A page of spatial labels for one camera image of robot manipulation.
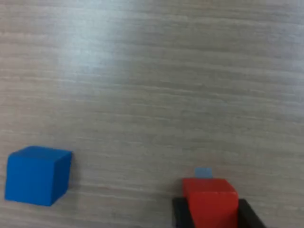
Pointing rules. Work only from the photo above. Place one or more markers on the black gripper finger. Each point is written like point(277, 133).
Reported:
point(180, 213)
point(249, 216)

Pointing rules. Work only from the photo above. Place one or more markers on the red cube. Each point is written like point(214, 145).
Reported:
point(211, 204)

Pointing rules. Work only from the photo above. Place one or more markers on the blue cube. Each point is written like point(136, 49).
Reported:
point(35, 178)

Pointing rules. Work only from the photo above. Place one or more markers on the blue tape piece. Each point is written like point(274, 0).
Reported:
point(203, 172)

